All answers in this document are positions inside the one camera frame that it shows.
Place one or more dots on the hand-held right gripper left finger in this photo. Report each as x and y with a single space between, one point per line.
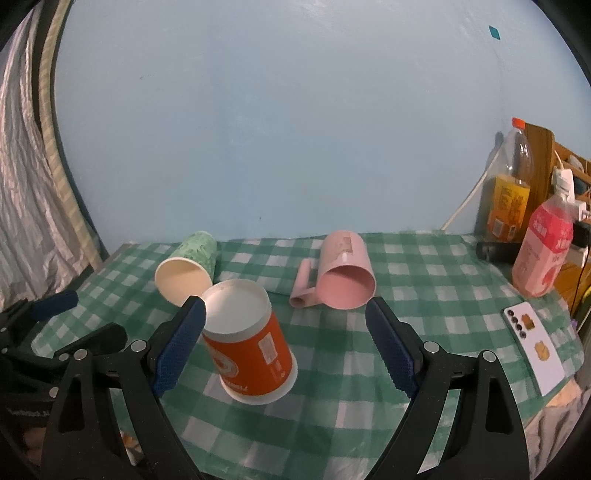
178 350

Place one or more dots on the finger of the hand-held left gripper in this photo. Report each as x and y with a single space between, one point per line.
99 337
55 302

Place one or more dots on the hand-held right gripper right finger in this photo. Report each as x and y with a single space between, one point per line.
392 350

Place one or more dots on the orange paper cup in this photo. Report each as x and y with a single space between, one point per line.
258 350

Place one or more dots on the green paper cup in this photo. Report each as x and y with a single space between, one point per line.
198 249

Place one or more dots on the pink plastic mug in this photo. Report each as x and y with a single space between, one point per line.
346 286

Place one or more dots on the green checked tablecloth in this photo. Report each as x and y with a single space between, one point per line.
323 424

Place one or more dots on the silver curtain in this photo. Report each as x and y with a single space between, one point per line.
32 194

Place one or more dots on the black cylindrical object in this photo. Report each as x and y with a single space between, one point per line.
496 252

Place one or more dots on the white smartphone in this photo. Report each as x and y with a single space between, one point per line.
541 369

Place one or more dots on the pink drink bottle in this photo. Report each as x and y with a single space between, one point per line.
540 258

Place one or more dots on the grey cloth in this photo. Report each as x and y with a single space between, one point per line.
561 429

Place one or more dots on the orange drink bottle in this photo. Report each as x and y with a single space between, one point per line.
505 203

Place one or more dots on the white power adapter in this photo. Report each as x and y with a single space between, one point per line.
564 182

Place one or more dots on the wooden shelf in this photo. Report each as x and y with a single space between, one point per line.
542 152

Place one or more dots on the teal wall sticker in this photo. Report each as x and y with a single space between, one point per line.
494 32

